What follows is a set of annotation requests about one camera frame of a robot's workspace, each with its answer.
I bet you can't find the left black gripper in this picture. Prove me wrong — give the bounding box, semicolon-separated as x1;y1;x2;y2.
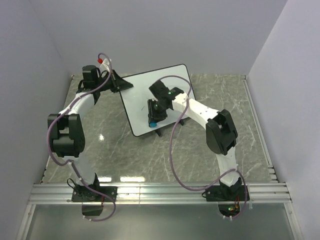
96;69;134;94

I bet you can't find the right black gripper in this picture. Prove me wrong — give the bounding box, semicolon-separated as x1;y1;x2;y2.
146;98;168;124

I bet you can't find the blue whiteboard eraser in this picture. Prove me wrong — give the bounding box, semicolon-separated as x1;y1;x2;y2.
149;121;158;128

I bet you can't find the white whiteboard black frame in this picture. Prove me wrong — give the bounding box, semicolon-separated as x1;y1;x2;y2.
120;64;191;137

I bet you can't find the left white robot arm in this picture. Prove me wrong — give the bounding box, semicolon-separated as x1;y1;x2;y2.
47;65;133;202

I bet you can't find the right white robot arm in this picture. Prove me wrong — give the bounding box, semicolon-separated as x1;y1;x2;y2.
147;80;246;202

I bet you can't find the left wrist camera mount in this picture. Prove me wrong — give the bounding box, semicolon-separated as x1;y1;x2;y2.
97;58;110;73

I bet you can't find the wire whiteboard stand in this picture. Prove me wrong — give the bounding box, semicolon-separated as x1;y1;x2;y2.
154;119;185;137

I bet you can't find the aluminium mounting rail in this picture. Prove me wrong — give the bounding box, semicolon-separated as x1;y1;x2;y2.
27;182;292;205

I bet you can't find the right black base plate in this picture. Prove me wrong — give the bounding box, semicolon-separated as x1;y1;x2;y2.
201;185;250;202

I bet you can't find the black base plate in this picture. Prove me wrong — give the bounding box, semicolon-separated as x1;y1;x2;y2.
71;185;118;203
201;185;250;202

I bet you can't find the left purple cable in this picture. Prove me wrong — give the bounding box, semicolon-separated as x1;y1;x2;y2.
47;52;116;223

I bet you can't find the purple cable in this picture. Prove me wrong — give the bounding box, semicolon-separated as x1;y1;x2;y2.
47;52;116;223
152;75;251;222

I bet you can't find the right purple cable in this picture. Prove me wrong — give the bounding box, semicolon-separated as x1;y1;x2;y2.
152;75;251;222

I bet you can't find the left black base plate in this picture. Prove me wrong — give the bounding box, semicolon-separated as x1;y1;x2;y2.
71;185;118;203

